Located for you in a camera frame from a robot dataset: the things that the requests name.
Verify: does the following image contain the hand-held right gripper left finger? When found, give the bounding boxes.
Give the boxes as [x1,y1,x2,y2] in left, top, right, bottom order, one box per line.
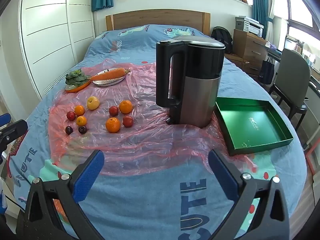
[17,150,105,240]

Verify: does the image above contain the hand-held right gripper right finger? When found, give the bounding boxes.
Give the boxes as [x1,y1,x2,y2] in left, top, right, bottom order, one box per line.
[208,149,290,240]

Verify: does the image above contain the large orange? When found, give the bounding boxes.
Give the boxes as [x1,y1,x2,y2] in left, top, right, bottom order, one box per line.
[119,100,133,114]
[105,117,121,133]

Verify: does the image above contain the green tray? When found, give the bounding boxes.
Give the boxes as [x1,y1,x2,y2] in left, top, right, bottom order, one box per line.
[215,96,294,157]

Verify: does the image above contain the yellow apple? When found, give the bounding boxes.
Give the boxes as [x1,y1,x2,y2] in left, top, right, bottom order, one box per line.
[87,96,100,110]

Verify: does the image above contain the pink plastic sheet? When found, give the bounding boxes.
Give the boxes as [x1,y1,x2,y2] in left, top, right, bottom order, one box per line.
[49,59,258,178]

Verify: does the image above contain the orange dish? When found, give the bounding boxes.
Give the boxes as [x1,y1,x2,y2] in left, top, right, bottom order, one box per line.
[65,76,92,93]

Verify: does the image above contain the green bok choy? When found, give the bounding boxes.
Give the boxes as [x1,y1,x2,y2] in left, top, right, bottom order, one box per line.
[65,69,88,87]

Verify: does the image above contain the black and steel electric kettle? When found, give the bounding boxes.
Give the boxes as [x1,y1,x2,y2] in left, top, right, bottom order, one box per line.
[155,35,226,128]

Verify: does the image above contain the white patterned plate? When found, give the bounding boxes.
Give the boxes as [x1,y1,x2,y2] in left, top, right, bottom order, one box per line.
[92,69,126,87]

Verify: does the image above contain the white wardrobe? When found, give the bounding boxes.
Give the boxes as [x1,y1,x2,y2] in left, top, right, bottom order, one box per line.
[19,0,95,100]

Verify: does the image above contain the carrot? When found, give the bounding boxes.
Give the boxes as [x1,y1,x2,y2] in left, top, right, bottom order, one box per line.
[90,68,131,82]

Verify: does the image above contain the black tote bag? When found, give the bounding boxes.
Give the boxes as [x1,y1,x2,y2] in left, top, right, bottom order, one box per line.
[259,56,275,85]

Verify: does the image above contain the grey chair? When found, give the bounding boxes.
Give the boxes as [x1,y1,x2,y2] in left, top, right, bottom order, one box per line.
[269,48,312,130]

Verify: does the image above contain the wooden dresser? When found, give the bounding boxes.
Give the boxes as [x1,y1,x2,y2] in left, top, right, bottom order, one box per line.
[232,29,269,77]

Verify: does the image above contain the black backpack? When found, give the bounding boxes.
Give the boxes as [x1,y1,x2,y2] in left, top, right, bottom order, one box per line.
[211,26,233,54]

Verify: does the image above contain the white printer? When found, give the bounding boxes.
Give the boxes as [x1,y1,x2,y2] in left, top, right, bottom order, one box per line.
[235,16,264,38]

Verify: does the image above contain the wooden headboard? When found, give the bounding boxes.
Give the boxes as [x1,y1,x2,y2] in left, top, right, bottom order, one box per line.
[105,9,211,35]

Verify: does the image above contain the window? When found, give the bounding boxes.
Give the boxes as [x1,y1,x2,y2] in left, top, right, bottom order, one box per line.
[272,0,320,53]

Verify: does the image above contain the red frame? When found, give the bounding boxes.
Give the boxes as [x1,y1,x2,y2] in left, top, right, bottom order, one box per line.
[305,145,320,174]

